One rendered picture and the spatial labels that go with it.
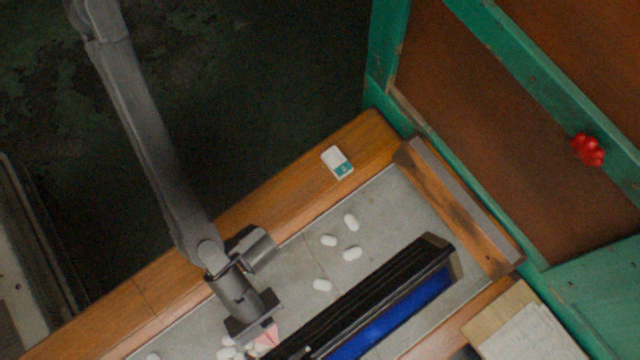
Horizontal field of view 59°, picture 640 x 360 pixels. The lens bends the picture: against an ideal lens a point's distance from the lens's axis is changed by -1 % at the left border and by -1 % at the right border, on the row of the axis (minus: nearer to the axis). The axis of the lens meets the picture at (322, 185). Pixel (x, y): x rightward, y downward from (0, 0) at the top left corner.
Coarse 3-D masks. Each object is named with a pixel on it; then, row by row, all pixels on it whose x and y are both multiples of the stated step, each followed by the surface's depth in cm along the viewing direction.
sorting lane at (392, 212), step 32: (352, 192) 113; (384, 192) 113; (416, 192) 113; (320, 224) 111; (384, 224) 111; (416, 224) 111; (288, 256) 110; (320, 256) 109; (384, 256) 109; (256, 288) 108; (288, 288) 108; (480, 288) 107; (192, 320) 106; (288, 320) 106; (416, 320) 106; (160, 352) 105; (192, 352) 105; (384, 352) 104
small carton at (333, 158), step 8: (328, 152) 111; (336, 152) 111; (328, 160) 110; (336, 160) 110; (344, 160) 110; (336, 168) 110; (344, 168) 110; (352, 168) 110; (336, 176) 111; (344, 176) 111
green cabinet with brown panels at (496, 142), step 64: (384, 0) 84; (448, 0) 70; (512, 0) 61; (576, 0) 53; (384, 64) 99; (448, 64) 82; (512, 64) 66; (576, 64) 59; (448, 128) 96; (512, 128) 78; (576, 128) 63; (512, 192) 90; (576, 192) 74; (576, 256) 84
